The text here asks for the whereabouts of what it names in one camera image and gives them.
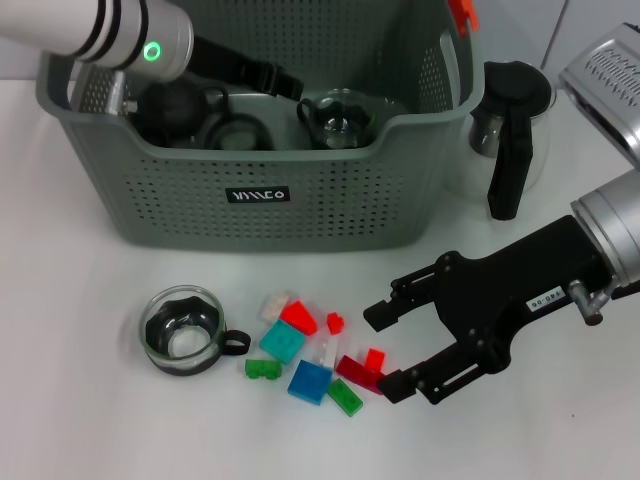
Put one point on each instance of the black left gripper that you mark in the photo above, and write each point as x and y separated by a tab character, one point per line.
230	62

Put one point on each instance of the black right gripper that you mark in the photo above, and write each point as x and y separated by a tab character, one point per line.
500	295

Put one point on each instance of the glass teapot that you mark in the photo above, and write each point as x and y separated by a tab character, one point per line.
180	350
306	110

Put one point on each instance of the red small square block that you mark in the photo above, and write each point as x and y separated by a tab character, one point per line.
375	360

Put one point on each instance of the glass teacup with black holder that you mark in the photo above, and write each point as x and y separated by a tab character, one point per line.
240	135

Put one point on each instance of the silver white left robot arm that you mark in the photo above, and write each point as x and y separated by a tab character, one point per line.
100	25

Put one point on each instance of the dark red long block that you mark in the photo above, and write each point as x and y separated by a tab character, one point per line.
355	372

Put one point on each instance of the tiny red stud block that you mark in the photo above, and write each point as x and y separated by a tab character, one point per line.
335	324

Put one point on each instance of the white small block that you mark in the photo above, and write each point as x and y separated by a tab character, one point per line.
327	352

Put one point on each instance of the green rectangular block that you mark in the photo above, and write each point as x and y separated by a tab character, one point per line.
345	397

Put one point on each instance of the blue square block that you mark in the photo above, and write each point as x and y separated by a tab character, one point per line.
310	382

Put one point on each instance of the orange red sloped block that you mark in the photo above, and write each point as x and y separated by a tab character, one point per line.
299	317

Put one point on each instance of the teal square block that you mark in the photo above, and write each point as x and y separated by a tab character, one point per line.
281	341

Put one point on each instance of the grey perforated plastic storage basket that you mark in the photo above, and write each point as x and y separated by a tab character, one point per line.
260	220

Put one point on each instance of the translucent white pink block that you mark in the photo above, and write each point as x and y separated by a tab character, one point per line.
272	305

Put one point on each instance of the green car shaped block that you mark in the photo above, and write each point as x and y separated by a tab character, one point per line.
260	370

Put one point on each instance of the black ceramic teapot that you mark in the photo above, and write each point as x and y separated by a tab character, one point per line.
170	110

